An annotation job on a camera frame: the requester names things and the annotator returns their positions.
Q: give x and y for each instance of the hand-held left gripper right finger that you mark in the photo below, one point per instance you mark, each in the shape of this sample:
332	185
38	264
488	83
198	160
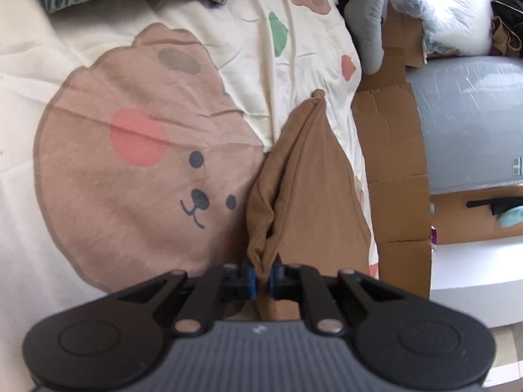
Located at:
272	281

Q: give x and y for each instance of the flattened cardboard box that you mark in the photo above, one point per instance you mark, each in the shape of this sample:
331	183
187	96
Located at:
392	139

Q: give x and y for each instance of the brown printed t-shirt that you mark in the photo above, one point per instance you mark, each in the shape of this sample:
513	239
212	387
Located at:
314	196

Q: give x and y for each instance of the grey wrapped washing machine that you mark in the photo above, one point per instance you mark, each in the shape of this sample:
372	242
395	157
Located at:
470	122

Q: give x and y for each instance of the tan crumpled cloth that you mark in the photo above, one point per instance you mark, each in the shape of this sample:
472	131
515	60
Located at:
504	36

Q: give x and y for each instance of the mint green hanging cloth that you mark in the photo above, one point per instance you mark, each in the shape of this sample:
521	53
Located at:
512	217

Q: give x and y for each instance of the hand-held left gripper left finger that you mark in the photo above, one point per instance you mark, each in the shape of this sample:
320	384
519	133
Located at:
252	281

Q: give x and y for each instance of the clear crumpled plastic bag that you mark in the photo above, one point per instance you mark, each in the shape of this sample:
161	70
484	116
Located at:
412	12

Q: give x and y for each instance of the grey neck pillow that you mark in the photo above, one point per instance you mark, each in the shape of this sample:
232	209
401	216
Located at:
367	20

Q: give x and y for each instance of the cream bear print blanket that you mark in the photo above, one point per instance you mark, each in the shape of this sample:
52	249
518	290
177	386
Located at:
122	151

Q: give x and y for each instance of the white pillow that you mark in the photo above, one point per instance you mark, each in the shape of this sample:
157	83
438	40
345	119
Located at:
461	8

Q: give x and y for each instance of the upright cardboard sheet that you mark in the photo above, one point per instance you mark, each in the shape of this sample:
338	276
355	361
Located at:
457	220

